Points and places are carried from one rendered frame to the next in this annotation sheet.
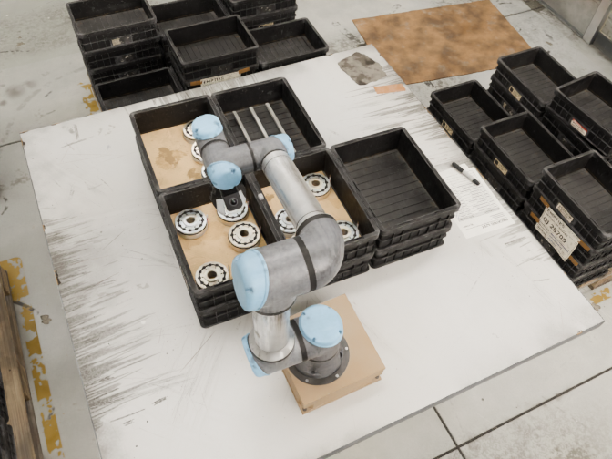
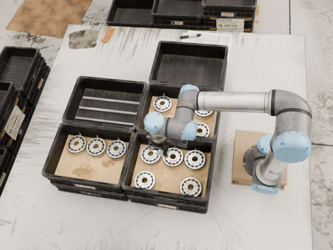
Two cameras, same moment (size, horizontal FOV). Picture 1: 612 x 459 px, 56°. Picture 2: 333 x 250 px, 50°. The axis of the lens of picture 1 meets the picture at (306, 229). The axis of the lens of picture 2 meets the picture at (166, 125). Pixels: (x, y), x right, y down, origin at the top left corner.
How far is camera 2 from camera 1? 0.86 m
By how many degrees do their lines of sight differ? 23
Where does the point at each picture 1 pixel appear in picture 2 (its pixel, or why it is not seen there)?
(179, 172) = (100, 170)
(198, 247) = (163, 186)
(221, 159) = (185, 125)
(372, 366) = not seen: hidden behind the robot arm
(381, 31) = (27, 20)
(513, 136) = (162, 6)
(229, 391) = (250, 219)
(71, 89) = not seen: outside the picture
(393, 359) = not seen: hidden behind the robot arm
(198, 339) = (210, 219)
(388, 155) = (164, 60)
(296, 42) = (13, 63)
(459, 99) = (116, 14)
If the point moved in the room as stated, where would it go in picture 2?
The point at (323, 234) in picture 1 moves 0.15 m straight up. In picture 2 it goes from (291, 96) to (301, 69)
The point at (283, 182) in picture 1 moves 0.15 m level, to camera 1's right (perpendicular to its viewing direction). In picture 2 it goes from (228, 101) to (250, 74)
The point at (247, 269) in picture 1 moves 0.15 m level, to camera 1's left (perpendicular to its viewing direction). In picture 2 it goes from (297, 142) to (272, 179)
